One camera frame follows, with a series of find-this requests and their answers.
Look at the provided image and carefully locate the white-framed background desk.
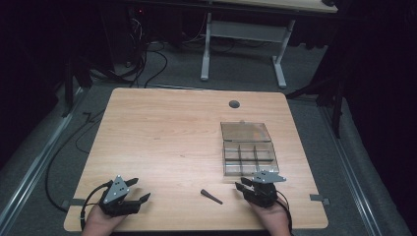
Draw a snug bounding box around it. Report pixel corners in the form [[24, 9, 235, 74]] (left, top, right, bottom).
[[200, 0, 339, 89]]

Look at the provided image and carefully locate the person's right hand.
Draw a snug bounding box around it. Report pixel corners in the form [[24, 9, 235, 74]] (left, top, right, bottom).
[[249, 199, 292, 236]]

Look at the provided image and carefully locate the metal floor rail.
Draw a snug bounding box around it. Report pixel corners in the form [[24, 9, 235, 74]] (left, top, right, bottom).
[[321, 105, 385, 236], [0, 88, 85, 232]]

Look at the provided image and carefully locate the clear plastic compartment box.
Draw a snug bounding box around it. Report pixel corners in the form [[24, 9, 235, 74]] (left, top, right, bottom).
[[219, 121, 280, 179]]

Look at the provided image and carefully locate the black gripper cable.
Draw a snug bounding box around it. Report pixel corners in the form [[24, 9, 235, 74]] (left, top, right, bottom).
[[274, 189, 295, 236], [79, 181, 111, 231]]

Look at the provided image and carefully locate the grey metal table bracket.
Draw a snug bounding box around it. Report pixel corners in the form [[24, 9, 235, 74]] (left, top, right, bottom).
[[60, 198, 87, 211], [309, 193, 331, 207]]

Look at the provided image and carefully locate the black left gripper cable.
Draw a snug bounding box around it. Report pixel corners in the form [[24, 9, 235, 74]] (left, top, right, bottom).
[[79, 181, 111, 231]]

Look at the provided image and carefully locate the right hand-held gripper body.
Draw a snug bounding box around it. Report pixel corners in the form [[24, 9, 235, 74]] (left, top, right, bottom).
[[243, 170, 287, 208]]

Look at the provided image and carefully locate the person's left hand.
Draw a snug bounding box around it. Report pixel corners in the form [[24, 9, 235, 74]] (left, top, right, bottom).
[[81, 204, 128, 236]]

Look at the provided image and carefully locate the black metal stand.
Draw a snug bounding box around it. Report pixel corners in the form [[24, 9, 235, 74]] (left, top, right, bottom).
[[60, 55, 94, 118], [284, 77, 346, 140]]

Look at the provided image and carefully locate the black floor cable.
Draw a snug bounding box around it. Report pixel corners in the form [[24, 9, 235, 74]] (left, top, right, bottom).
[[44, 110, 106, 213]]

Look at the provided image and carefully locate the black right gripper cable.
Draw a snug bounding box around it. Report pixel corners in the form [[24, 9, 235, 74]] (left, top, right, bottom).
[[274, 189, 295, 236]]

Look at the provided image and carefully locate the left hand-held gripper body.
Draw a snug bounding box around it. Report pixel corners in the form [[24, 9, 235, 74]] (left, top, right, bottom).
[[97, 174, 143, 217]]

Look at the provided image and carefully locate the bundle of black background cables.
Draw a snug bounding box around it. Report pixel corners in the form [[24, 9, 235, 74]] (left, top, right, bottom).
[[112, 8, 169, 89]]

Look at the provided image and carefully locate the dark brown tapered stick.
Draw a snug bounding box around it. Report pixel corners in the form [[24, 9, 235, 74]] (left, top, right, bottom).
[[200, 188, 224, 206]]

